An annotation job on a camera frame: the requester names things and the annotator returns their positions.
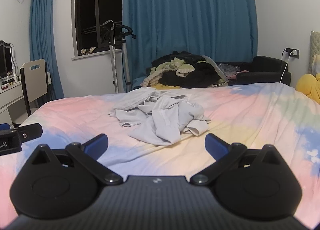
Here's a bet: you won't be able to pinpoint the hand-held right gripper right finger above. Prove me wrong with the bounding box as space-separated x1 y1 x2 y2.
190 134 282 186

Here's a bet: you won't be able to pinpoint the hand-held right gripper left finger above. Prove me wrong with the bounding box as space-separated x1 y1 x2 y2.
31 134 123 186

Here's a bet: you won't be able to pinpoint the white T-shirt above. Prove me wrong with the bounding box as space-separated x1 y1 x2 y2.
108 87 212 146

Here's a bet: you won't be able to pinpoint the black clothes pile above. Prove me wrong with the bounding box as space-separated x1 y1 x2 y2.
151 51 223 88

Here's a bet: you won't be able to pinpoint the white vanity desk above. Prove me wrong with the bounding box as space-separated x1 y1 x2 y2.
0 81 25 125

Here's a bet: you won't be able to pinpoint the pastel tie-dye bed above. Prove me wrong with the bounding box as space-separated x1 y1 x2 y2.
0 82 320 228

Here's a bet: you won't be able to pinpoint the vanity mirror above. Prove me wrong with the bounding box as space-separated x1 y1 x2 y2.
0 40 16 82

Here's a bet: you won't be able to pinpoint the clear plastic bag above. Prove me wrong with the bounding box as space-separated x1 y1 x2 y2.
217 63 238 77

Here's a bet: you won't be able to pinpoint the pink cloth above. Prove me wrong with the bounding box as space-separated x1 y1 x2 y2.
226 70 249 79

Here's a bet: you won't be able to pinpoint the yellow cloth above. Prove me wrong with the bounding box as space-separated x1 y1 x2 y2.
151 83 180 90

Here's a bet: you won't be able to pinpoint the garment steamer stand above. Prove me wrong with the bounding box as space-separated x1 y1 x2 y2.
100 20 137 94

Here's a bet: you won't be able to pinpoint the cloths on window sill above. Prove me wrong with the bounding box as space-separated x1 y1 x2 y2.
80 47 97 56

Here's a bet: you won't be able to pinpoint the black sofa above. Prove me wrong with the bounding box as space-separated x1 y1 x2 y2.
132 56 292 89

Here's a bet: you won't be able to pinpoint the cream fuzzy garment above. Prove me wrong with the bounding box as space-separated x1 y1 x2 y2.
140 57 195 88

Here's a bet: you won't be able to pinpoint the narrow blue curtain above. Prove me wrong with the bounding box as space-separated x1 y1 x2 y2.
29 0 65 101

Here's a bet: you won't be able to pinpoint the yellow plush toy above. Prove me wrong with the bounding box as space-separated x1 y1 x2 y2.
296 73 320 104

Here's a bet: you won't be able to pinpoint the wide blue curtain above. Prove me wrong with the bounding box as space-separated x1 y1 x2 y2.
122 0 258 91

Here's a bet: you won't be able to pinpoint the dark window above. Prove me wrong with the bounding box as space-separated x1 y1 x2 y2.
71 0 124 61

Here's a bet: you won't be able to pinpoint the white chair black frame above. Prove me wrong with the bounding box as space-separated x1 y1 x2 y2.
19 58 53 118

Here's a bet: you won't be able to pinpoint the white charging cable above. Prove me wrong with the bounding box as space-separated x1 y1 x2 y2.
280 50 293 84

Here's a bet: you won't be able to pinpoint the wall socket with charger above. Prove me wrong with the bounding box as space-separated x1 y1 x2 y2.
285 48 300 58

